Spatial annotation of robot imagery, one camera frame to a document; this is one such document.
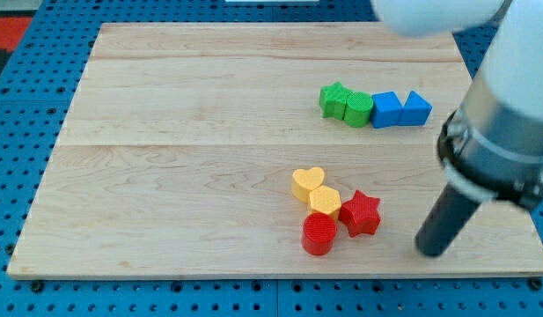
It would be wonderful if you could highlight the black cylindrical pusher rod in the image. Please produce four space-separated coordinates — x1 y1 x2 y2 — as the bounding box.
415 183 481 257

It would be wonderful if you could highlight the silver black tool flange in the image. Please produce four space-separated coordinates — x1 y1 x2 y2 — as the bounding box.
437 78 543 210

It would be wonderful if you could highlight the red cylinder block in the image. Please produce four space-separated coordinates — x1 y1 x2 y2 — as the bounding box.
301 213 337 256

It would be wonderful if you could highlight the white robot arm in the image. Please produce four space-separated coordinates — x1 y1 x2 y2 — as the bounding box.
372 0 543 257

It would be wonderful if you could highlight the red star block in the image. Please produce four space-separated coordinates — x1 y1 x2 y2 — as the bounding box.
338 190 381 238

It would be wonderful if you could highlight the green star block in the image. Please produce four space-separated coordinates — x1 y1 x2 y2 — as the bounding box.
319 82 353 120

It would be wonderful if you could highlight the blue triangle block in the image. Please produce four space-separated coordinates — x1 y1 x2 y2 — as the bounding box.
398 91 432 126

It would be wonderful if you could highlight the blue cube block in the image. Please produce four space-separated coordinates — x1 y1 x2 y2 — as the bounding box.
371 92 402 129

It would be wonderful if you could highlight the yellow hexagon block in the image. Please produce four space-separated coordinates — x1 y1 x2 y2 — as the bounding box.
307 185 341 221

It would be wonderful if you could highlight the green cylinder block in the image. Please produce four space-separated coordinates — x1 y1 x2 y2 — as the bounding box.
343 92 374 128

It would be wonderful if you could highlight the yellow heart block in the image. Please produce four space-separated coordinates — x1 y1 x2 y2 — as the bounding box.
291 167 326 203

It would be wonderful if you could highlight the light wooden board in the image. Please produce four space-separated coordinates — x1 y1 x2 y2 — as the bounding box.
7 23 543 280

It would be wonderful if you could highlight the red and black mat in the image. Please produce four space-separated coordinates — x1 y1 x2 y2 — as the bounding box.
0 11 34 75

